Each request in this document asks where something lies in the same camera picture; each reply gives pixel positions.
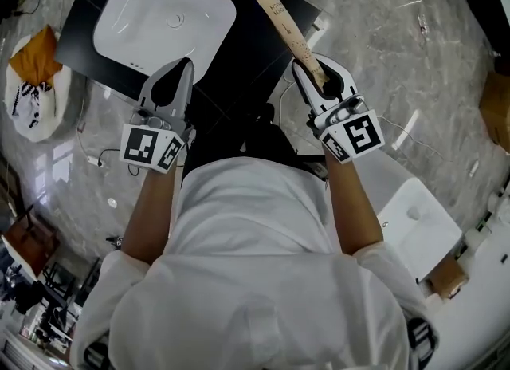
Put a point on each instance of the white rectangular basin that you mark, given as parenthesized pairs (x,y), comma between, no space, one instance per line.
(418,233)

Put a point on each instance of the white ceramic sink basin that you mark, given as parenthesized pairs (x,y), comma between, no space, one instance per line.
(159,33)

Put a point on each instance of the black vanity counter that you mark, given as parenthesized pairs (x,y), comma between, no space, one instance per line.
(255,65)

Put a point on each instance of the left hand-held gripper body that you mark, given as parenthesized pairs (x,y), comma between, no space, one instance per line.
(137,143)

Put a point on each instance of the white table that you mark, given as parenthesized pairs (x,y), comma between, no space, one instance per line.
(478,304)

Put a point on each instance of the black white striped cloth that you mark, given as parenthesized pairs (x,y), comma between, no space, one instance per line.
(26,101)

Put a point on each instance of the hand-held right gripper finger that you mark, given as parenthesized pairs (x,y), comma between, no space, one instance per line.
(346,79)
(308,93)

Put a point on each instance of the small brown cardboard box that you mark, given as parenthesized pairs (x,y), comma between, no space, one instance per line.
(446,278)

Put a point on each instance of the person's left forearm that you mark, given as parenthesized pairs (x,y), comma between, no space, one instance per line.
(153,209)

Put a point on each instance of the kraft paper toothbrush package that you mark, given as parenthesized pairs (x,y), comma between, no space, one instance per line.
(287,29)

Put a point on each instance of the white power strip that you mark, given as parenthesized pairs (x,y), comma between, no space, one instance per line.
(95,161)

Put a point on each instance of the large brown cardboard box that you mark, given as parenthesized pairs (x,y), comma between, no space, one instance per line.
(496,105)

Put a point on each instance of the person's black trousers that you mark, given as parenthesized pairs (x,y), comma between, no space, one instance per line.
(275,141)

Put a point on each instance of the person's white shirt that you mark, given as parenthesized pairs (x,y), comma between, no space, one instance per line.
(247,272)

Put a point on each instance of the orange and white bag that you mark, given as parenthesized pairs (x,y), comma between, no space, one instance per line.
(60,97)

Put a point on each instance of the person's right forearm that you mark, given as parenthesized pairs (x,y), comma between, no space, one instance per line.
(352,205)

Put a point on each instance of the orange cloth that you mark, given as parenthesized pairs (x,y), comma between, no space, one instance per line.
(36,57)

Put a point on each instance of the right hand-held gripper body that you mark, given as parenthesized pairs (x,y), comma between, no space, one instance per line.
(358,133)

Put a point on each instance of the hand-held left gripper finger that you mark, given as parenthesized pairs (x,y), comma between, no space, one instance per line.
(146,93)
(187,91)

